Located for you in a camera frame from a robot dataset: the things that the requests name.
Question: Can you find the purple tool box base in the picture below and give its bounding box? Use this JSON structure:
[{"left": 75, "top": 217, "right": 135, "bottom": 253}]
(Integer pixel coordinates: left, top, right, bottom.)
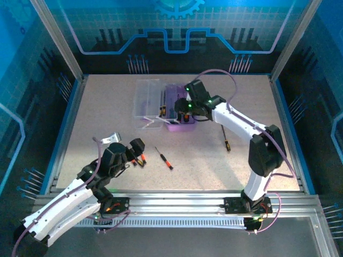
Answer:
[{"left": 163, "top": 83, "right": 198, "bottom": 132}]

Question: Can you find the small LED control board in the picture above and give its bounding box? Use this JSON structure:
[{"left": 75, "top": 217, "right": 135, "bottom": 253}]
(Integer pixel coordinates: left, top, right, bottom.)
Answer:
[
  {"left": 93, "top": 213, "right": 113, "bottom": 233},
  {"left": 245, "top": 217, "right": 266, "bottom": 235}
]

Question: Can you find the aluminium mounting rail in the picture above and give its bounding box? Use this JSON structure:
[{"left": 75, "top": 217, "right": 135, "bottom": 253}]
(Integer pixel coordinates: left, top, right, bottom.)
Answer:
[{"left": 34, "top": 188, "right": 321, "bottom": 217}]

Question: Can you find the clear tool box lid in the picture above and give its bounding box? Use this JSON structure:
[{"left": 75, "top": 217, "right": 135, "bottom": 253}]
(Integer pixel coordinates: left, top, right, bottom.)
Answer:
[{"left": 133, "top": 78, "right": 165, "bottom": 130}]

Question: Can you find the slotted grey cable duct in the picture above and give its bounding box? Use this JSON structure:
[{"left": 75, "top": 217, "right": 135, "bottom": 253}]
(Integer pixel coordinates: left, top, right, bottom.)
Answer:
[{"left": 74, "top": 217, "right": 246, "bottom": 229}]

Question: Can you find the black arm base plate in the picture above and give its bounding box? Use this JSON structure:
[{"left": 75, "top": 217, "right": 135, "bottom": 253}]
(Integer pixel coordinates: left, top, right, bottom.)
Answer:
[
  {"left": 100, "top": 196, "right": 131, "bottom": 215},
  {"left": 224, "top": 196, "right": 273, "bottom": 214}
]

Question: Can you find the aluminium frame post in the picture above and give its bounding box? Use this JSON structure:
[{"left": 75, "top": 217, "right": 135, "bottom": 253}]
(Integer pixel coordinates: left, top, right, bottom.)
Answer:
[
  {"left": 270, "top": 0, "right": 323, "bottom": 82},
  {"left": 30, "top": 0, "right": 87, "bottom": 81}
]

